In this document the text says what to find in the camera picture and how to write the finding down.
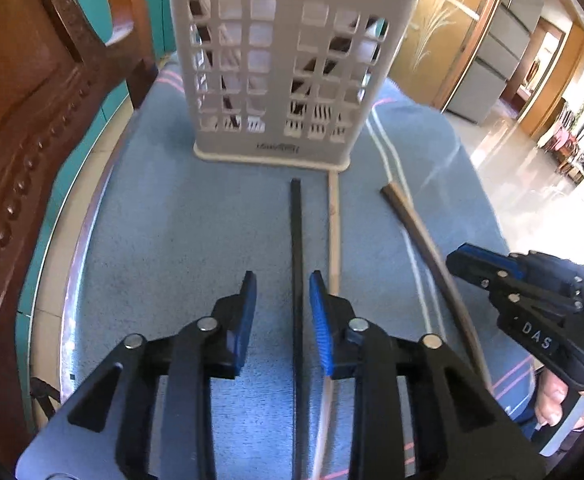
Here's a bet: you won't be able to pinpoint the wood framed glass sliding door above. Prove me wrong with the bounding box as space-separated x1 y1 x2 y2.
386 0 514 112

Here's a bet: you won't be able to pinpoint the blue striped cloth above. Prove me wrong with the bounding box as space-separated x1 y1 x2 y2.
17 60 544 480

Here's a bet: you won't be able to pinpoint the light wooden chopstick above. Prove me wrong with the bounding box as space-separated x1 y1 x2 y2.
317 170 343 480

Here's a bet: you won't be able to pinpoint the wooden room door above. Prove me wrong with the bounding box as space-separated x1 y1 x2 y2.
501 15 569 122

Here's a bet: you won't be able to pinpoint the grey plastic utensil basket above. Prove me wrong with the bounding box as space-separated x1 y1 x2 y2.
162 0 421 172

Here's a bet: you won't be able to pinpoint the wooden dining chairs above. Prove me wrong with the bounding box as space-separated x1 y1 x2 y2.
539 94 584 182

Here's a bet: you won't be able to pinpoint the person's right hand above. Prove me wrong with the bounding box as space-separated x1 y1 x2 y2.
534 375 584 432

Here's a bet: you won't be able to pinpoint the carved wooden chair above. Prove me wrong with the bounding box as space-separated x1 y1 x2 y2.
0 0 163 480

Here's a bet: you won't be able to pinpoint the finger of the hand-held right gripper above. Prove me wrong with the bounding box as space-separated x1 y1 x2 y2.
445 242 584 289
488 284 584 317

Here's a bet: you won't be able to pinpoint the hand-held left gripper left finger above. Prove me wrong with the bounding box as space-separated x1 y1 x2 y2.
66 270 259 480

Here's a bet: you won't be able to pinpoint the brown chopstick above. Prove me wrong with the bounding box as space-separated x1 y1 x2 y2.
380 183 496 394

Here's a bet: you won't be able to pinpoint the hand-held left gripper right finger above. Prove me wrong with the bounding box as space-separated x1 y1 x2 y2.
308 269 548 480

